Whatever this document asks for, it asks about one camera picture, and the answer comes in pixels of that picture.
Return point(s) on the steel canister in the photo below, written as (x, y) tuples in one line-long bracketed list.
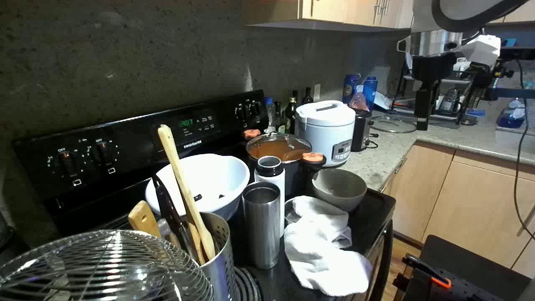
[(272, 170)]

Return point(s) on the small grey bowl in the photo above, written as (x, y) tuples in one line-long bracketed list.
[(338, 190)]

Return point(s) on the dark glass bottle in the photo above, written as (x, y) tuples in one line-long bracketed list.
[(292, 115)]

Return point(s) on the blue sponge pack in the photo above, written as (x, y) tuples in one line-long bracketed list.
[(512, 115)]

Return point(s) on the black case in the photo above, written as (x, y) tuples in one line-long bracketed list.
[(479, 274)]

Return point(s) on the black kitchen utensil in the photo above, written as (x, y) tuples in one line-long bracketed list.
[(170, 212)]

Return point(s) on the perforated steel utensil holder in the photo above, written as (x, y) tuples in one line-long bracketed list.
[(220, 270)]

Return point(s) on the wooden cabinets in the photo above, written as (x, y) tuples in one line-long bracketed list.
[(469, 207), (335, 11)]

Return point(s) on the black ribbed coaster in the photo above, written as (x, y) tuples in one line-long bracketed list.
[(248, 285)]

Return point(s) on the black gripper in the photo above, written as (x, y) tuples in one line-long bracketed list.
[(435, 68)]

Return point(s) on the orange black clamp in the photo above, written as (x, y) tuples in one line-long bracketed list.
[(427, 274)]

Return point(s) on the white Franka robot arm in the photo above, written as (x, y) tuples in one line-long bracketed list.
[(482, 50)]

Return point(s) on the large white bowl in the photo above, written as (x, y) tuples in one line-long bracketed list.
[(211, 178)]

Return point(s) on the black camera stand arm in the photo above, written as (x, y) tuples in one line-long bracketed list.
[(512, 93)]

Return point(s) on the white cloth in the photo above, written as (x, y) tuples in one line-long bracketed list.
[(323, 252)]

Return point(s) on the wooden lower cabinets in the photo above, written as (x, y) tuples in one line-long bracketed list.
[(469, 207)]

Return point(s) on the short wooden spatula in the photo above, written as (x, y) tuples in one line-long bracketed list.
[(144, 218)]

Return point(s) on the black stereo camera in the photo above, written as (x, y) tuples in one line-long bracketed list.
[(519, 55)]

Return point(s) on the clear bottle blue cap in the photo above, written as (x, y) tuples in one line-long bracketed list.
[(270, 115)]

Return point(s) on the black dish rack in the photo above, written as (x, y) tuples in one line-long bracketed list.
[(445, 116)]

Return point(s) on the steel tumbler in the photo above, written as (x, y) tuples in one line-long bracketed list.
[(262, 229)]

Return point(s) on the wooden upper cabinets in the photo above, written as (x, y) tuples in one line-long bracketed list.
[(335, 11)]

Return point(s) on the black kitchen stove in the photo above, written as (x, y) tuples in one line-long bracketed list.
[(139, 135)]

